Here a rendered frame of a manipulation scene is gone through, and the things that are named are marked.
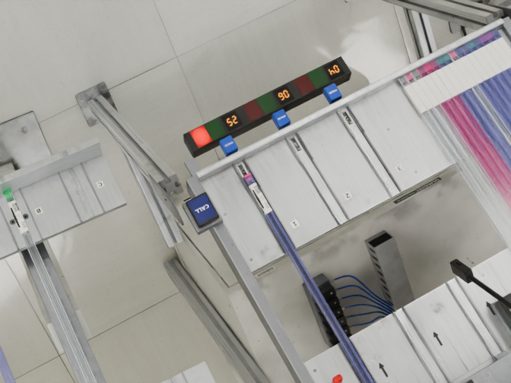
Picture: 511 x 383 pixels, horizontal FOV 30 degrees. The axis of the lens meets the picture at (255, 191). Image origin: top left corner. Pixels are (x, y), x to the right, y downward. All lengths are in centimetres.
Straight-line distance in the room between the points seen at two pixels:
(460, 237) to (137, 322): 94
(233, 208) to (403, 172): 32
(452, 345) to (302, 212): 35
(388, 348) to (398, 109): 45
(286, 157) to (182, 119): 75
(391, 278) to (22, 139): 95
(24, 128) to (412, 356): 114
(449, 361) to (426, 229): 48
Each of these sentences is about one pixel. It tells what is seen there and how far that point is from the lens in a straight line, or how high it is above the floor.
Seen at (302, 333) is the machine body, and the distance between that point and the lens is 205.
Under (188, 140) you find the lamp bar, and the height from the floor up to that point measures 66.
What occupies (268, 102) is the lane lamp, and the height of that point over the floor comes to 66.
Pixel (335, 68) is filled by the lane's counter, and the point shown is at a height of 66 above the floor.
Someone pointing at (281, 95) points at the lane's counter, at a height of 66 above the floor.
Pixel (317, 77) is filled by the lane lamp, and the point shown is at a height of 66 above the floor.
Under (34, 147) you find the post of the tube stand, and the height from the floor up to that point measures 1.
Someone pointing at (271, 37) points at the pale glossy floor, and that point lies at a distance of 248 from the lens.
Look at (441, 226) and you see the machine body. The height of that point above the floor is 62.
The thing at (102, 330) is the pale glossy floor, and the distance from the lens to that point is 261.
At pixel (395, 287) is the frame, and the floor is 66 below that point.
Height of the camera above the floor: 226
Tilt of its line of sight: 61 degrees down
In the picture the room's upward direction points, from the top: 132 degrees clockwise
